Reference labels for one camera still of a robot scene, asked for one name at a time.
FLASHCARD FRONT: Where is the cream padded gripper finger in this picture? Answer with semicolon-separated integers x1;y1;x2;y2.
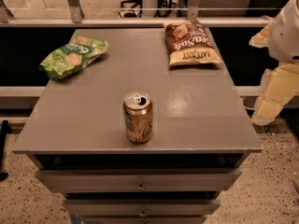
251;63;299;126

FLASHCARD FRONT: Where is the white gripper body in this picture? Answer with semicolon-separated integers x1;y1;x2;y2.
268;0;299;63

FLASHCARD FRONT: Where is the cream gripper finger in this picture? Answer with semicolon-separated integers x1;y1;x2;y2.
249;24;271;48

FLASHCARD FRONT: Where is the brown chip bag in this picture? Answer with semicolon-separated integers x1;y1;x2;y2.
164;19;221;66

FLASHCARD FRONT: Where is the green rice chip bag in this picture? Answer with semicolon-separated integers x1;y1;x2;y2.
38;35;108;80

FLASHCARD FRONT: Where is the grey drawer cabinet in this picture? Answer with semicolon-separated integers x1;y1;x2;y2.
14;28;262;224

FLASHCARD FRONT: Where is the black office chair base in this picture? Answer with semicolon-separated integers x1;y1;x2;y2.
118;0;169;19

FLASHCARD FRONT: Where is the gold soda can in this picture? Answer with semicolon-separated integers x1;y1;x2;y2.
123;91;153;143

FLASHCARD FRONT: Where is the top drawer with knob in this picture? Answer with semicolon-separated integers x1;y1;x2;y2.
36;169;241;193

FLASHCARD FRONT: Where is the drawer with knob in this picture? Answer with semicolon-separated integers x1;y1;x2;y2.
64;199;220;217
36;169;241;193

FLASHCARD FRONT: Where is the metal railing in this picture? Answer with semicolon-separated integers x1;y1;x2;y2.
0;0;282;28

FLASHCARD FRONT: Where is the middle drawer with knob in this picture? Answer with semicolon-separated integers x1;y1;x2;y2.
64;199;220;217

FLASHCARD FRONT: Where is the black stand at left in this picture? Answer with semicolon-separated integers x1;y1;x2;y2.
0;120;12;182

